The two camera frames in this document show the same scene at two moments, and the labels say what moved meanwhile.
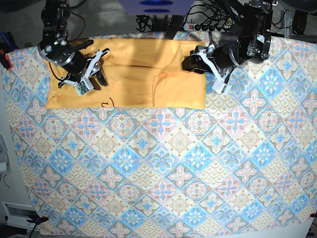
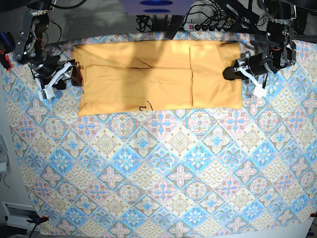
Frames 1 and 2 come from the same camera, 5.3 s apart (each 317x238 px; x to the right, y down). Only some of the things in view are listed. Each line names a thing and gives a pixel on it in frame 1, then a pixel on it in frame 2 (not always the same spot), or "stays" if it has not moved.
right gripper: (202, 58) -> (242, 69)
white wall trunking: (18, 214) stays
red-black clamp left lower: (37, 220) stays
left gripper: (85, 84) -> (71, 71)
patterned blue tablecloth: (245, 166) stays
